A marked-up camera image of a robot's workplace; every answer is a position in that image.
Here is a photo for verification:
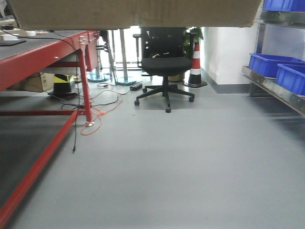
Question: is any brown cardboard box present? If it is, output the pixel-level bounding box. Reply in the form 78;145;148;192
7;0;261;30

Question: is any stainless steel shelf rack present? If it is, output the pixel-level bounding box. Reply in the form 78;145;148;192
242;0;305;115

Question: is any black power strip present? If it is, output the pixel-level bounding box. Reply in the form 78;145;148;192
130;81;142;91

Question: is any metal stand with blue base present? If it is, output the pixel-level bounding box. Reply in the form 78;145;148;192
114;29;137;86
87;31;109;83

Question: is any orange white traffic cone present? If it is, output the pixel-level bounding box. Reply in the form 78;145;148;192
183;42;207;88

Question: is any black office chair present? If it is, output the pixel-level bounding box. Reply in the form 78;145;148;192
134;27;194;113

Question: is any green potted plant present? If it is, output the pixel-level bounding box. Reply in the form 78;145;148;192
183;27;203;59

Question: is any yellow black device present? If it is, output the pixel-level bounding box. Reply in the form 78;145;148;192
48;74;80;99

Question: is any cardboard box under bench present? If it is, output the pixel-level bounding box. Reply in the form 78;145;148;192
8;73;54;92

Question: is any blue plastic bin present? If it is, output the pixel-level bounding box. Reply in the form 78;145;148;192
263;0;305;12
275;64;305;96
249;53;305;78

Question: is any red metal workbench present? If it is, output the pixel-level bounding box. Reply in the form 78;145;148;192
0;30;98;228

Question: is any orange cable on floor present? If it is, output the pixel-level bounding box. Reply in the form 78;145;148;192
80;89;123;136

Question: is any black hanging cable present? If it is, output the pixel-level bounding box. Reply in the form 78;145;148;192
1;29;83;154

